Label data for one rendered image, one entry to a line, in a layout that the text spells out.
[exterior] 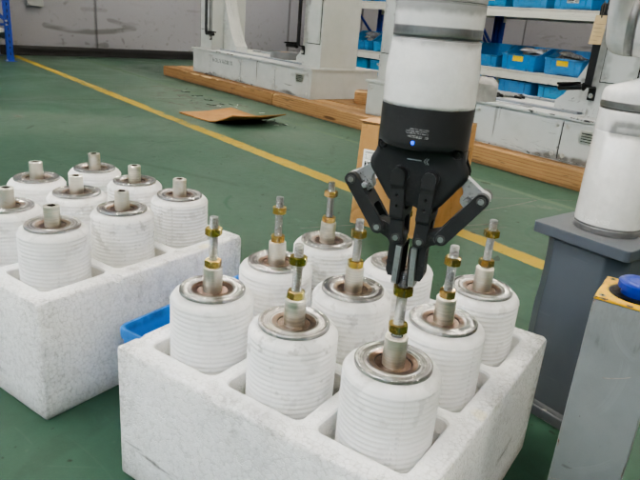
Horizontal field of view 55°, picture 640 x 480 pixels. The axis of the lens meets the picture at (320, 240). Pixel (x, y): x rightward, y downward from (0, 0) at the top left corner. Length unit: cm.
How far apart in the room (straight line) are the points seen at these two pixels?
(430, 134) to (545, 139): 227
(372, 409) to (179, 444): 25
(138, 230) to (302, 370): 44
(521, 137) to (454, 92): 232
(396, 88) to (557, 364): 61
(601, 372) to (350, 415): 27
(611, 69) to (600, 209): 177
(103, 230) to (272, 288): 32
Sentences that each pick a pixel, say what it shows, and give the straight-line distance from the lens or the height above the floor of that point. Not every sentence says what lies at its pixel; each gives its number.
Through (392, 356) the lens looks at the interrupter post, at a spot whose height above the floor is 26.
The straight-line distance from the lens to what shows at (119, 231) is 97.
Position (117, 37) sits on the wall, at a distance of 712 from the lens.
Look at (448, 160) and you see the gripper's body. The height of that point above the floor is 45.
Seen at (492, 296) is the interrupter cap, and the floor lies 25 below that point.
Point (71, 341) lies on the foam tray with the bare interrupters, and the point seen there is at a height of 11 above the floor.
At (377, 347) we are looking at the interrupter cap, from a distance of 62.
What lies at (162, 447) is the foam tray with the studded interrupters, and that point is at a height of 8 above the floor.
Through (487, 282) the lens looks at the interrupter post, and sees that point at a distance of 78.
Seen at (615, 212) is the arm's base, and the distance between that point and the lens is 93.
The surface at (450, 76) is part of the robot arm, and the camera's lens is 48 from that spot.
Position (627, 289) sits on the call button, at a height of 32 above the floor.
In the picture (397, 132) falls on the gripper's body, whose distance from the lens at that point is 49.
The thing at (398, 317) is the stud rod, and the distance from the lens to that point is 57.
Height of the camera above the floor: 55
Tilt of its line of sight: 20 degrees down
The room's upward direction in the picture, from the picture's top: 5 degrees clockwise
